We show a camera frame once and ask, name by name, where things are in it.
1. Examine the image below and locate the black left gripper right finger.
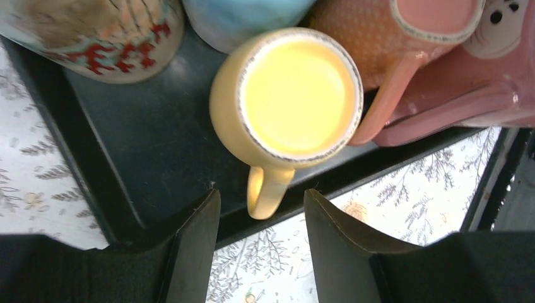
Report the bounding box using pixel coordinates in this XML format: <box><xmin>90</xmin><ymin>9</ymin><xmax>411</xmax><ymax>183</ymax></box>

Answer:
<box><xmin>303</xmin><ymin>189</ymin><xmax>534</xmax><ymax>302</ymax></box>

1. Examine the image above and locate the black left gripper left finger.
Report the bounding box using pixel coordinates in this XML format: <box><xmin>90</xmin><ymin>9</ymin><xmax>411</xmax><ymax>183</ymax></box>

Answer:
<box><xmin>1</xmin><ymin>189</ymin><xmax>221</xmax><ymax>302</ymax></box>

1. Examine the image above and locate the terracotta floral mug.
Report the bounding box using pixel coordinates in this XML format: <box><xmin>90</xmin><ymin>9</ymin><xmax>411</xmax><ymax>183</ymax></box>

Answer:
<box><xmin>309</xmin><ymin>0</ymin><xmax>485</xmax><ymax>146</ymax></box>

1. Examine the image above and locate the yellow ceramic mug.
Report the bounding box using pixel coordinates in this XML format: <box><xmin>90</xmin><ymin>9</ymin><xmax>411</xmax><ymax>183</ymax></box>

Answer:
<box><xmin>209</xmin><ymin>27</ymin><xmax>363</xmax><ymax>220</ymax></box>

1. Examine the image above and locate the large pink speckled mug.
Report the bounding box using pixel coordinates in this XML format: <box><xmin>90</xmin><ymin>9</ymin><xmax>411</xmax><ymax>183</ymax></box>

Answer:
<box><xmin>374</xmin><ymin>1</ymin><xmax>534</xmax><ymax>146</ymax></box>

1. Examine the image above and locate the beige patterned tall mug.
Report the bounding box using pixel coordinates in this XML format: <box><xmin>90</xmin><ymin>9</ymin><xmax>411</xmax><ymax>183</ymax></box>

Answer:
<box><xmin>1</xmin><ymin>0</ymin><xmax>185</xmax><ymax>84</ymax></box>

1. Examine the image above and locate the light blue mug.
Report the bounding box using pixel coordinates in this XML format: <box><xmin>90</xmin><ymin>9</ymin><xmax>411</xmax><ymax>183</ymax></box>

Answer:
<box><xmin>182</xmin><ymin>0</ymin><xmax>315</xmax><ymax>54</ymax></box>

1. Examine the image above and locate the black plastic tray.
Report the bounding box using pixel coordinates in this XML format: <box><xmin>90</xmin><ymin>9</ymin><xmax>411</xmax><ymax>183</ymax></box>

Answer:
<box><xmin>1</xmin><ymin>25</ymin><xmax>477</xmax><ymax>247</ymax></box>

